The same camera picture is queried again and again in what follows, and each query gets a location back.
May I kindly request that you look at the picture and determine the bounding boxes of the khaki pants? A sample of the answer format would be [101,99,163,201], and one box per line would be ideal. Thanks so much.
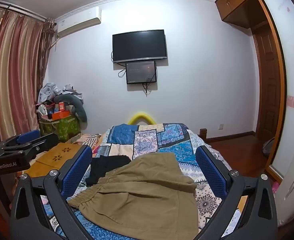
[68,153,198,239]

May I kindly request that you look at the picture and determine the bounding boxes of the black folded garment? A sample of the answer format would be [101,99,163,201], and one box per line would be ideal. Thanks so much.
[85,155,131,187]

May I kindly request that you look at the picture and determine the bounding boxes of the wooden lap table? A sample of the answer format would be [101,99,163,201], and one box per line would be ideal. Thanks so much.
[24,143,81,178]

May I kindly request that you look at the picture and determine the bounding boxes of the green storage bag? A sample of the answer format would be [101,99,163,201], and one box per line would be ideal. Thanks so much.
[39,115,80,142]

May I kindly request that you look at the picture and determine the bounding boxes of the orange box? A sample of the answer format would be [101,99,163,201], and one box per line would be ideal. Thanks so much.
[52,111,71,121]

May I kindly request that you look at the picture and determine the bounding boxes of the pile of grey clothes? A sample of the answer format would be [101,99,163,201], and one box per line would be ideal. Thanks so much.
[38,83,84,103]

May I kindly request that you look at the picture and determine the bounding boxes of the blue patchwork bed quilt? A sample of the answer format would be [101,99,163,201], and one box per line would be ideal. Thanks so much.
[40,122,249,240]

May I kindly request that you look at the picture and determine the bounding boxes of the pink striped curtain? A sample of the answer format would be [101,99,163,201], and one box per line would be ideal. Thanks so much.
[0,8,54,140]

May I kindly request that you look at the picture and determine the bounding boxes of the wooden door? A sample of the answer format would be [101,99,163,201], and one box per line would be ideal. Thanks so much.
[251,21,281,142]

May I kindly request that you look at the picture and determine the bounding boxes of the white air conditioner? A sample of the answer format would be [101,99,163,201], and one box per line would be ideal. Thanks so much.
[57,7,101,38]

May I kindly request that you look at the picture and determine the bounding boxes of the wooden overhead cabinet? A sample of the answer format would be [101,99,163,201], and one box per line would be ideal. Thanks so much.
[215,0,267,29]

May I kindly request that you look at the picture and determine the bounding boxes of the wooden bed post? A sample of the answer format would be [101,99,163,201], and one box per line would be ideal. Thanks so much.
[198,128,207,140]

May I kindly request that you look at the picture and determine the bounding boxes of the yellow curved bed rail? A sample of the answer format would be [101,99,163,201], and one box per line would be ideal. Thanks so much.
[127,112,156,125]

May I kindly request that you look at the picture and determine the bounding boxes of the small wall monitor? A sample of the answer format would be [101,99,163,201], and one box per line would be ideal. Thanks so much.
[126,61,157,85]

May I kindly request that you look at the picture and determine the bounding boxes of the large wall television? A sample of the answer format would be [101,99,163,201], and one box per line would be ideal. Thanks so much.
[112,29,167,63]

